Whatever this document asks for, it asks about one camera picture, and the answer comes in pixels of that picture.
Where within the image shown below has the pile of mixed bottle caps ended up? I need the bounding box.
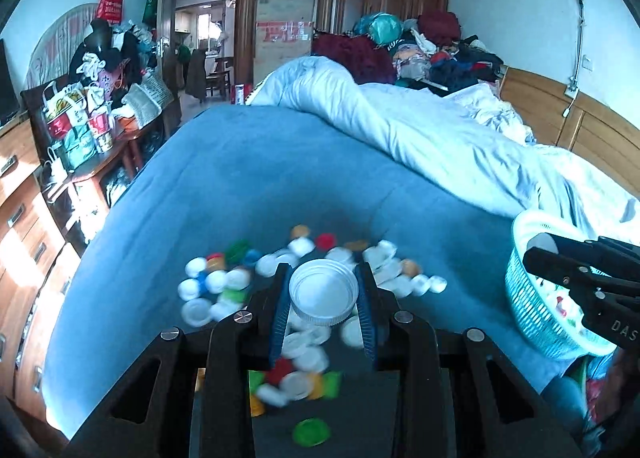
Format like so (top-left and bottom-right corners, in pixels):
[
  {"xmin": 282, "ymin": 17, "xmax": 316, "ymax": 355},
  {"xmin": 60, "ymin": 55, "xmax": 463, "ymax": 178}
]
[{"xmin": 177, "ymin": 223, "xmax": 448, "ymax": 448}]

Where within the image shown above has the heap of collected bottle caps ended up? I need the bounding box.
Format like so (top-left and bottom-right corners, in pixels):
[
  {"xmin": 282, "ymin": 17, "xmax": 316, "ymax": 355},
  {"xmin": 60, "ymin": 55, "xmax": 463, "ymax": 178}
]
[{"xmin": 537, "ymin": 278, "xmax": 587, "ymax": 335}]

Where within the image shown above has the pile of colourful clothes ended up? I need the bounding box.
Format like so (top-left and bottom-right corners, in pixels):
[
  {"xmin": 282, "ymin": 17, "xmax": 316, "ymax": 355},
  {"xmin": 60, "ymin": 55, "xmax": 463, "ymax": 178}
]
[{"xmin": 390, "ymin": 13, "xmax": 506, "ymax": 94}]

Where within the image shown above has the dark red blanket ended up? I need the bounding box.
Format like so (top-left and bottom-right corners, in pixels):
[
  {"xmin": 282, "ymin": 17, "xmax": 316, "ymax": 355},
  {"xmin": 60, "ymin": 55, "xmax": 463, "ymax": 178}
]
[{"xmin": 312, "ymin": 33, "xmax": 396, "ymax": 85}]

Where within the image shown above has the turquoise plastic basket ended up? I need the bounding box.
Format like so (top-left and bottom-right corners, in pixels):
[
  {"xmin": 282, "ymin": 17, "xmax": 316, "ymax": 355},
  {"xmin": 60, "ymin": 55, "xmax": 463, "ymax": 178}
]
[{"xmin": 505, "ymin": 211, "xmax": 619, "ymax": 361}]

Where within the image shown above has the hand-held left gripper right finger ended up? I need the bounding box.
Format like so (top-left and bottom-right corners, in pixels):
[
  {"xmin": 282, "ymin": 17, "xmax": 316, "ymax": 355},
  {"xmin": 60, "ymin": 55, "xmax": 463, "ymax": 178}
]
[{"xmin": 355, "ymin": 262, "xmax": 583, "ymax": 458}]

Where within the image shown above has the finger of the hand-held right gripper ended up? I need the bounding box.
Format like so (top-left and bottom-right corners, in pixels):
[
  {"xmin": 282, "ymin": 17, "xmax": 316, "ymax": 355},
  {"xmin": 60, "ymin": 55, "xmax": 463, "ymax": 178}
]
[
  {"xmin": 549, "ymin": 234, "xmax": 640, "ymax": 270},
  {"xmin": 522, "ymin": 247, "xmax": 640, "ymax": 300}
]

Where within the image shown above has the red plastic bag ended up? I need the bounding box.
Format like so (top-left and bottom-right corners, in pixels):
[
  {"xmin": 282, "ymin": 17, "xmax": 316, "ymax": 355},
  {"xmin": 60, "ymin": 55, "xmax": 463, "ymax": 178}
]
[{"xmin": 586, "ymin": 378, "xmax": 617, "ymax": 420}]

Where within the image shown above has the heap of shopping bags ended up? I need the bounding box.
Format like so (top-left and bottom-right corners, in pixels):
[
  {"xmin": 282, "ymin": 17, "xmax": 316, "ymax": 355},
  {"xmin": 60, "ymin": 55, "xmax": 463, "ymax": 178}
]
[{"xmin": 42, "ymin": 73, "xmax": 121, "ymax": 170}]

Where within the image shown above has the large white bottle cap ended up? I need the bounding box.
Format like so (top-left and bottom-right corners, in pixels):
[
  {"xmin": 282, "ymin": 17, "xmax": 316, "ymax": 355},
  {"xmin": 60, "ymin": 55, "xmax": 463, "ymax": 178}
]
[{"xmin": 289, "ymin": 258, "xmax": 361, "ymax": 327}]

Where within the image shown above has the dark red cloth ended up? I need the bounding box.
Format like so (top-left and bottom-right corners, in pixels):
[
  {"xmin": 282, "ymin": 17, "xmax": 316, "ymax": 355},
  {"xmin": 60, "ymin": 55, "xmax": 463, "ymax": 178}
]
[{"xmin": 417, "ymin": 11, "xmax": 461, "ymax": 46}]

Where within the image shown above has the wooden chair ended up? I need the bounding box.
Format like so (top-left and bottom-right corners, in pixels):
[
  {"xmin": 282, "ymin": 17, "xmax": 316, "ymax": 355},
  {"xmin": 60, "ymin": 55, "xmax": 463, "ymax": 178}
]
[{"xmin": 205, "ymin": 56, "xmax": 234, "ymax": 98}]

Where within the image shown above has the wooden door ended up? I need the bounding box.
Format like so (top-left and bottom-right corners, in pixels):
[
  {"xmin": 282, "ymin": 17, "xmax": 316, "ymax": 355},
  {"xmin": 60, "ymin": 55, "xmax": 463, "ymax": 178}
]
[{"xmin": 159, "ymin": 0, "xmax": 176, "ymax": 70}]

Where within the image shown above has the wall cable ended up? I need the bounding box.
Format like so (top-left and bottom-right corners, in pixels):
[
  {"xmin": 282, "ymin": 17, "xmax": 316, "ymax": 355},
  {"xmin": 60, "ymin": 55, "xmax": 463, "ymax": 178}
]
[{"xmin": 564, "ymin": 0, "xmax": 587, "ymax": 117}]

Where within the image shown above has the blue blanket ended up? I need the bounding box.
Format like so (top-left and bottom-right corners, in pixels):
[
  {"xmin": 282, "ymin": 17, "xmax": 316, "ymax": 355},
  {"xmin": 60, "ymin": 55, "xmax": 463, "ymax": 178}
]
[{"xmin": 42, "ymin": 106, "xmax": 551, "ymax": 439}]

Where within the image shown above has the white woven bag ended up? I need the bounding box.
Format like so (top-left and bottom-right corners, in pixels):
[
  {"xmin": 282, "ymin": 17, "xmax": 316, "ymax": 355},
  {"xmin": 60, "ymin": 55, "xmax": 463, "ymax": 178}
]
[{"xmin": 122, "ymin": 71, "xmax": 173, "ymax": 129}]

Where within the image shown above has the cardboard box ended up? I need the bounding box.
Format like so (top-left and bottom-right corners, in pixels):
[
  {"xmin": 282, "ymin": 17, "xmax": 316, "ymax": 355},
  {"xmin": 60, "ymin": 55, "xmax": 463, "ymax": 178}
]
[{"xmin": 254, "ymin": 0, "xmax": 316, "ymax": 84}]

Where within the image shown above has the hanging dark jacket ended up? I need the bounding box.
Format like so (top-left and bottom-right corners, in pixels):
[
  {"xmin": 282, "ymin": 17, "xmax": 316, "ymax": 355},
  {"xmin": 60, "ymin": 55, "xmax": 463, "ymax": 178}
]
[{"xmin": 185, "ymin": 48, "xmax": 208, "ymax": 100}]

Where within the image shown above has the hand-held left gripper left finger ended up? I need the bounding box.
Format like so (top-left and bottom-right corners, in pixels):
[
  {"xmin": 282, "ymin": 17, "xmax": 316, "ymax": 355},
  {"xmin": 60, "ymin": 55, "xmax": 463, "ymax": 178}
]
[{"xmin": 62, "ymin": 263, "xmax": 293, "ymax": 458}]

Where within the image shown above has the wooden headboard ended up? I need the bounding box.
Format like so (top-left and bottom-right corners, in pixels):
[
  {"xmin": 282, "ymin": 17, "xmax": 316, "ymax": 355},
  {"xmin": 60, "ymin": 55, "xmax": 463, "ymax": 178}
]
[{"xmin": 500, "ymin": 66, "xmax": 640, "ymax": 179}]

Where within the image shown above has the wooden dresser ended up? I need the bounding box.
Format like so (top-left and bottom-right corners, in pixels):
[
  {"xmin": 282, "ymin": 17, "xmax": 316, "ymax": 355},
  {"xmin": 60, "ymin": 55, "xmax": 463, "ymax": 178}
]
[{"xmin": 0, "ymin": 121, "xmax": 81, "ymax": 419}]

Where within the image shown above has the red shopping bag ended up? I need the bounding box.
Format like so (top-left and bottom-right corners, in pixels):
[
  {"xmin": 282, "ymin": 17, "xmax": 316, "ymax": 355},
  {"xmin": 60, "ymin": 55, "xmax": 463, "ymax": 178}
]
[{"xmin": 95, "ymin": 0, "xmax": 125, "ymax": 23}]

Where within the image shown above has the small white bottle cap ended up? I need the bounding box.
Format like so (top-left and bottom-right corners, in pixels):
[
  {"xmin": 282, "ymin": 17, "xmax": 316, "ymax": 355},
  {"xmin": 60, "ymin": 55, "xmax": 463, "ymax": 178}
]
[{"xmin": 529, "ymin": 233, "xmax": 560, "ymax": 255}]

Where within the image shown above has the white duvet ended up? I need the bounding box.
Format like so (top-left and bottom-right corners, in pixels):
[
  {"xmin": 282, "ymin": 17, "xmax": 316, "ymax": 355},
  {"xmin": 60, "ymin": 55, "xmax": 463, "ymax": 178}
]
[{"xmin": 250, "ymin": 56, "xmax": 640, "ymax": 249}]

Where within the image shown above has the teal plastic bag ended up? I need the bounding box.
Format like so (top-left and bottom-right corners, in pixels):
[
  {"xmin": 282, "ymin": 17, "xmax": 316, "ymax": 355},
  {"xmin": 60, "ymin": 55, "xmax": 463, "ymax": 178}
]
[{"xmin": 357, "ymin": 12, "xmax": 403, "ymax": 45}]

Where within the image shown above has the heap of dark clothes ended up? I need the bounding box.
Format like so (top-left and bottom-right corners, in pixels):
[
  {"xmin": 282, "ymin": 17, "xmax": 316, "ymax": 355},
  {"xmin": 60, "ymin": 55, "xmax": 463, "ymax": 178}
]
[{"xmin": 70, "ymin": 18, "xmax": 161, "ymax": 104}]

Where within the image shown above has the dark wooden side table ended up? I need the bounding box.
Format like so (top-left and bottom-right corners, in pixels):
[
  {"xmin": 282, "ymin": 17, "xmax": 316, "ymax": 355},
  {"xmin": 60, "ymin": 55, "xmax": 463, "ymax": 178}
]
[{"xmin": 22, "ymin": 88, "xmax": 182, "ymax": 241}]

